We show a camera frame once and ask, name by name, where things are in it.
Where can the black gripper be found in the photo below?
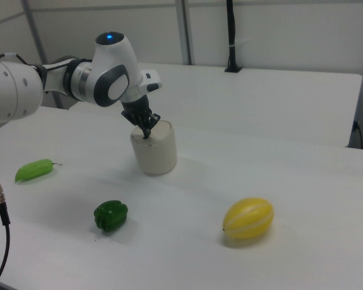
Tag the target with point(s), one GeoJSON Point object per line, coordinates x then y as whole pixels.
{"type": "Point", "coordinates": [137, 110]}

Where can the beige cylindrical cup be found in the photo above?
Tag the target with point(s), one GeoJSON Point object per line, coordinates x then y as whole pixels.
{"type": "Point", "coordinates": [155, 151]}

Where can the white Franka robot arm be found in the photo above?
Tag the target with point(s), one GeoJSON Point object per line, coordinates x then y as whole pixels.
{"type": "Point", "coordinates": [109, 75]}

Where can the dark green toy bell pepper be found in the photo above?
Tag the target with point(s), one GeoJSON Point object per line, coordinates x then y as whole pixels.
{"type": "Point", "coordinates": [110, 216]}

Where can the light green chili pepper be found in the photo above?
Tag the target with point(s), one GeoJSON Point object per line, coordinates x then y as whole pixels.
{"type": "Point", "coordinates": [33, 170]}

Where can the black pole with base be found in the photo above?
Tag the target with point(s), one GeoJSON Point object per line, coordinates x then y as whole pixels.
{"type": "Point", "coordinates": [231, 39]}

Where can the yellow striped toy melon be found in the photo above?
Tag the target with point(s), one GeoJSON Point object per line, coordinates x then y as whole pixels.
{"type": "Point", "coordinates": [248, 218]}

